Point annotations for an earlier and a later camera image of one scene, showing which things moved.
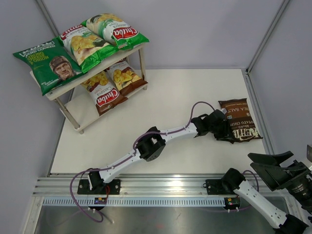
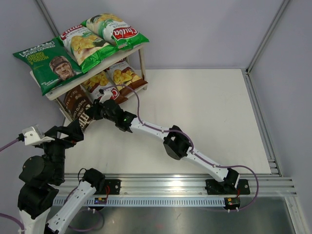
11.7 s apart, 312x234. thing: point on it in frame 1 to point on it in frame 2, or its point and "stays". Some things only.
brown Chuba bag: x=104 y=94 stays
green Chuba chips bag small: x=87 y=51 stays
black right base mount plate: x=216 y=187 stays
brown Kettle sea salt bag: x=242 y=127 to x=77 y=100
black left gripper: x=224 y=134 to x=74 y=130
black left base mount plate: x=113 y=187 stays
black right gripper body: x=301 y=186 to x=99 y=112
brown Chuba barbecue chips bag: x=125 y=78 stays
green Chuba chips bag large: x=112 y=29 stays
